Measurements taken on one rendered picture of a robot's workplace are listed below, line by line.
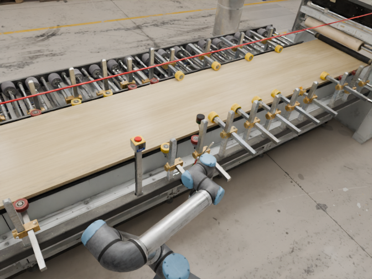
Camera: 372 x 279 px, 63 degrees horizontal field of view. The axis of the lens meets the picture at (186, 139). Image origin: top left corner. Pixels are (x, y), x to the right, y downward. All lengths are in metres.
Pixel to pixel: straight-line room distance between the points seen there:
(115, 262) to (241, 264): 1.73
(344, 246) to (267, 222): 0.71
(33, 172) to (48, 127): 0.45
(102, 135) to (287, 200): 1.99
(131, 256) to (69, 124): 1.47
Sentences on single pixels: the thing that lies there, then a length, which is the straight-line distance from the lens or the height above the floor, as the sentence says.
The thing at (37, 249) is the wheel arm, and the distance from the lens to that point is 1.92.
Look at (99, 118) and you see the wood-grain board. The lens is 2.51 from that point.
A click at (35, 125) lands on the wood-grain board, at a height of 0.90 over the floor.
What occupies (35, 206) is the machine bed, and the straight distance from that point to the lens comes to 2.21.
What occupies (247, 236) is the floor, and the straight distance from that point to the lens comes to 2.97.
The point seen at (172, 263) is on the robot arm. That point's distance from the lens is 1.77.
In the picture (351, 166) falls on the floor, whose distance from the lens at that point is 4.10.
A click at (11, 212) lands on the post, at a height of 1.04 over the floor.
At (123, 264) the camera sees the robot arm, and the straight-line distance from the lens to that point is 1.25.
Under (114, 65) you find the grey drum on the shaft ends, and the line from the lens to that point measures 3.30.
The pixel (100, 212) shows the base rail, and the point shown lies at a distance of 2.15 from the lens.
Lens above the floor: 2.47
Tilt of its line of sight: 43 degrees down
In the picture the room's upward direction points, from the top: 7 degrees clockwise
